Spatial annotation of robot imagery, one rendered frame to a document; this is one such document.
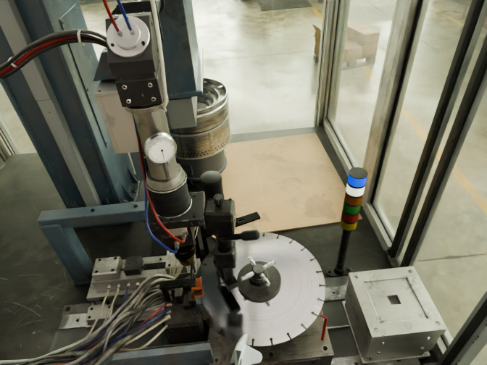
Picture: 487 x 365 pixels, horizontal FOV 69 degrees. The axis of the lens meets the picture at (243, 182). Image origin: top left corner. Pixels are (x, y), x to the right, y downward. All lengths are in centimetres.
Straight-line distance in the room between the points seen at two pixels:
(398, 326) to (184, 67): 80
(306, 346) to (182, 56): 76
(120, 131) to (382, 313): 74
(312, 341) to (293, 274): 16
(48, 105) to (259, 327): 85
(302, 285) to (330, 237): 41
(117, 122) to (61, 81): 54
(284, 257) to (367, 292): 23
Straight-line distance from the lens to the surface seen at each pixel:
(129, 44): 54
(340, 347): 109
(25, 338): 129
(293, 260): 98
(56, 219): 111
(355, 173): 92
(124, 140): 69
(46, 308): 132
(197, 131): 135
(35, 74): 116
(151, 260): 115
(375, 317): 98
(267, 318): 89
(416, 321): 100
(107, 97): 65
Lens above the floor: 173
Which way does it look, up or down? 40 degrees down
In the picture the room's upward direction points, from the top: 4 degrees counter-clockwise
